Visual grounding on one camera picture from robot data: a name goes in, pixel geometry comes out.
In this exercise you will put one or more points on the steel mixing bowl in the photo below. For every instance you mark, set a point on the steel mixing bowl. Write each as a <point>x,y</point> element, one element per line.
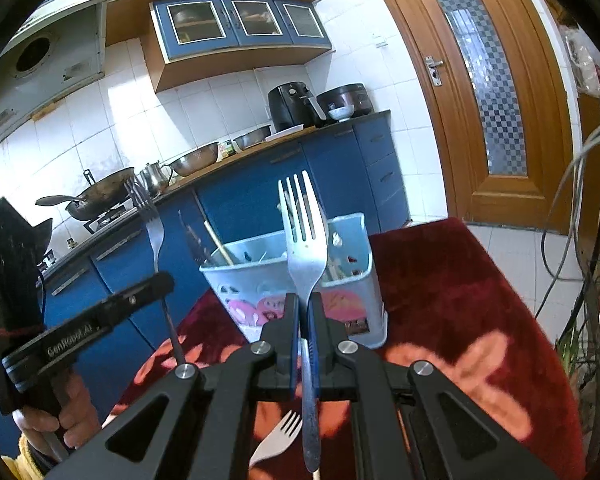
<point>193,161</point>

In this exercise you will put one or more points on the steel kettle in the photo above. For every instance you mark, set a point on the steel kettle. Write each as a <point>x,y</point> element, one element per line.
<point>155,178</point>

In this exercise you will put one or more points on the dark rice cooker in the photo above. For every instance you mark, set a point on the dark rice cooker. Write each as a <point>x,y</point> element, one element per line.
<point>349,94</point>

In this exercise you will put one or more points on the white plastic fork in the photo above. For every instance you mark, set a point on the white plastic fork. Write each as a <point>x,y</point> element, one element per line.
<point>280,438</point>

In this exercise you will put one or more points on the black wok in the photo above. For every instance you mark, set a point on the black wok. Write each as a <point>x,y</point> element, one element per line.
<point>98,198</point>

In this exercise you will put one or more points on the wooden chopstick in box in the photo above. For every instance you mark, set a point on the wooden chopstick in box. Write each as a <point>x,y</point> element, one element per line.
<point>218,244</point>

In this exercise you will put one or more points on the light blue utensil box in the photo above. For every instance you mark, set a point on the light blue utensil box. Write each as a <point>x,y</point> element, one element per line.
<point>252,277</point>

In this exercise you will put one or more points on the person's left hand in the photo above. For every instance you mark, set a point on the person's left hand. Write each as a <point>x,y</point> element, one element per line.
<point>78,417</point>

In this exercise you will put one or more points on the range hood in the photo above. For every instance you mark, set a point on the range hood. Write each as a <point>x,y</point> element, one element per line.
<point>58,50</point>

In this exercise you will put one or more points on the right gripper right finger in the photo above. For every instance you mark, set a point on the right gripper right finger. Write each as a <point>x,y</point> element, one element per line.
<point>409,422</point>

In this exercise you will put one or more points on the wooden glass-panel door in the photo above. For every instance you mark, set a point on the wooden glass-panel door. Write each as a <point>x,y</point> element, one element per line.
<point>498,106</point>

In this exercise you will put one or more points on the small white bowl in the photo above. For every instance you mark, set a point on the small white bowl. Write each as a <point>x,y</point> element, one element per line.
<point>341,114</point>

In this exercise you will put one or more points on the yellow sleeve forearm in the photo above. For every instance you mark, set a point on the yellow sleeve forearm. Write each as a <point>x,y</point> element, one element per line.
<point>23,467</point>

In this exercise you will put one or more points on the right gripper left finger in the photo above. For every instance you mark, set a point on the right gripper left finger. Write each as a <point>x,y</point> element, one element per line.
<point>194,423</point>

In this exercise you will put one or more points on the shallow steel basin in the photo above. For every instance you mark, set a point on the shallow steel basin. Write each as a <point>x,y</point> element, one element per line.
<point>251,138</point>

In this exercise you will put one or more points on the red floral table cloth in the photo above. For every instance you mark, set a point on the red floral table cloth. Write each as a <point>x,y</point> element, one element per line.
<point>447,303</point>

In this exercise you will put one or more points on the blue wall cabinet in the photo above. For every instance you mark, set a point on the blue wall cabinet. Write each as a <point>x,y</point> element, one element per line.
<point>187,40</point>

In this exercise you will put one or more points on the black air fryer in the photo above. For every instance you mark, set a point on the black air fryer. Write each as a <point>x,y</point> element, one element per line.
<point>293,104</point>

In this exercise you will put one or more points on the steel fork long handle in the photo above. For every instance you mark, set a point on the steel fork long handle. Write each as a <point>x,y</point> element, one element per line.
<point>155,232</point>

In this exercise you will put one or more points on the blue base cabinets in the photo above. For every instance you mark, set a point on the blue base cabinets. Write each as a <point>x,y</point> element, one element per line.
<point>353,166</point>

